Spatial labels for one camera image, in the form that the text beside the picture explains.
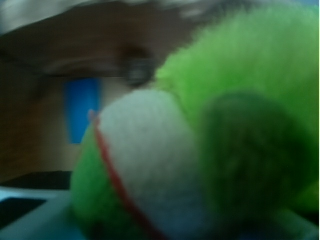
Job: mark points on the blue rectangular block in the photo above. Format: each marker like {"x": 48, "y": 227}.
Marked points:
{"x": 81, "y": 95}

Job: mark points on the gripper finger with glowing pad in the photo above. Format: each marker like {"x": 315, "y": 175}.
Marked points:
{"x": 37, "y": 214}

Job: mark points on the brown paper bag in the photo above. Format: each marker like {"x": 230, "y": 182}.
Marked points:
{"x": 46, "y": 43}

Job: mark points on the green plush animal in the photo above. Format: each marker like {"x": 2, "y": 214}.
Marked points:
{"x": 223, "y": 146}

